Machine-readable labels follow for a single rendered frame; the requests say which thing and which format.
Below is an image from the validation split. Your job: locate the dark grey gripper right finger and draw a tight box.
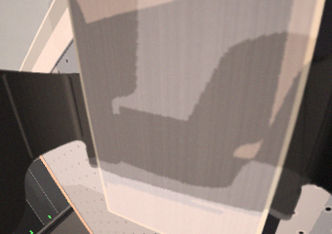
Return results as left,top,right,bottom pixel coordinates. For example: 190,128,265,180
269,55,332,220

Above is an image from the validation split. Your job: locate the beige well plate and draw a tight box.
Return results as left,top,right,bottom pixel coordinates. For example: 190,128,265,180
66,0,324,234

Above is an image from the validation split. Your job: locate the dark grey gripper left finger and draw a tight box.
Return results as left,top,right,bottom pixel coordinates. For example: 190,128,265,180
0,69,99,234

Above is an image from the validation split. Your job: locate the grey perforated base plate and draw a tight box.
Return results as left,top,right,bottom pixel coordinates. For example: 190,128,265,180
42,38,332,234

